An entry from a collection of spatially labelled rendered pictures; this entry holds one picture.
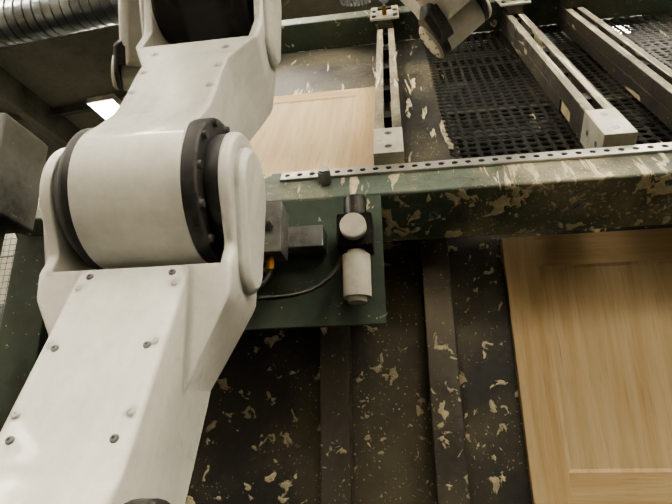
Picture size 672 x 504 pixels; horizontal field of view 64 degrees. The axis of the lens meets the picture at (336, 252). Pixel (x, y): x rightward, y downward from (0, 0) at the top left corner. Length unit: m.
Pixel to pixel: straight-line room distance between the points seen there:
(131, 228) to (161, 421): 0.17
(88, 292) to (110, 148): 0.13
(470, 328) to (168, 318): 0.85
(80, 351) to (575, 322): 0.98
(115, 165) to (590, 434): 0.99
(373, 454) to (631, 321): 0.59
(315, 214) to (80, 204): 0.56
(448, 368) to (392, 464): 0.23
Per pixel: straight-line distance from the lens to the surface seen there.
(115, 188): 0.51
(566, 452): 1.19
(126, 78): 1.26
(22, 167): 1.13
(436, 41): 1.15
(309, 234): 0.94
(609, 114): 1.26
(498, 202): 1.03
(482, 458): 1.18
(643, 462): 1.23
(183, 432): 0.48
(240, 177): 0.50
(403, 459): 1.18
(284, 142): 1.35
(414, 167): 1.07
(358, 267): 0.89
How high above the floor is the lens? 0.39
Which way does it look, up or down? 19 degrees up
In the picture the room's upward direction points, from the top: 1 degrees counter-clockwise
